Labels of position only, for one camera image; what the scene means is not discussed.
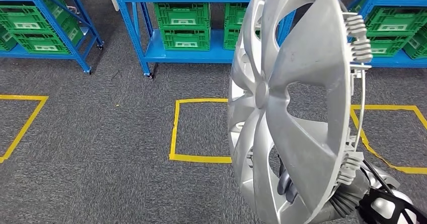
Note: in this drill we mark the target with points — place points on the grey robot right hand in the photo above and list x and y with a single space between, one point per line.
287 185

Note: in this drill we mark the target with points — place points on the silver wheel hubcap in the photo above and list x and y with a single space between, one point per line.
300 65

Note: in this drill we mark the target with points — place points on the yellow floor tape square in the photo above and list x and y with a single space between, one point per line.
173 132
23 97
383 107

